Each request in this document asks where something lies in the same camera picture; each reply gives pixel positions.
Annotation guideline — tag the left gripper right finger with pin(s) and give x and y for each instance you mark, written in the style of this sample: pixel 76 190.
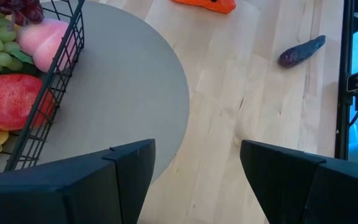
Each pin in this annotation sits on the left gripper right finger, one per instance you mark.
pixel 315 193

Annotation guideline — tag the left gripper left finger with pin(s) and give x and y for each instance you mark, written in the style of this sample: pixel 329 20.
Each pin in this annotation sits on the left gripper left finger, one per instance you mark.
pixel 57 193

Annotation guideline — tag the red apple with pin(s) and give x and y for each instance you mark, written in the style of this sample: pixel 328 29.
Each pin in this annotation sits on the red apple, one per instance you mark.
pixel 9 101

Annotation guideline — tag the purple eggplant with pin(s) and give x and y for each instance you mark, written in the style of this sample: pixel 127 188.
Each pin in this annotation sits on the purple eggplant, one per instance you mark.
pixel 300 52

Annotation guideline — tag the pink peach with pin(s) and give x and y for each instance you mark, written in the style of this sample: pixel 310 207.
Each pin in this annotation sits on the pink peach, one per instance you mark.
pixel 42 43

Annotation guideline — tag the dark red grapes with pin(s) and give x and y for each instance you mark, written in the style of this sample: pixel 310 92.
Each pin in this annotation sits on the dark red grapes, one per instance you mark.
pixel 20 11

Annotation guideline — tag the orange red carrot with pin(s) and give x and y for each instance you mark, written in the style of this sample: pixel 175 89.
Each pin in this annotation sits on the orange red carrot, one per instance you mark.
pixel 210 4

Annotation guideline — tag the grey round mat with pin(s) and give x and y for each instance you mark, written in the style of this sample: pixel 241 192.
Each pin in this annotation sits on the grey round mat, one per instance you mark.
pixel 120 93

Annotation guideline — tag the black aluminium rail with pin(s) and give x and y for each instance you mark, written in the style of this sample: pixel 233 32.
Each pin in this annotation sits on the black aluminium rail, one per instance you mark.
pixel 343 77

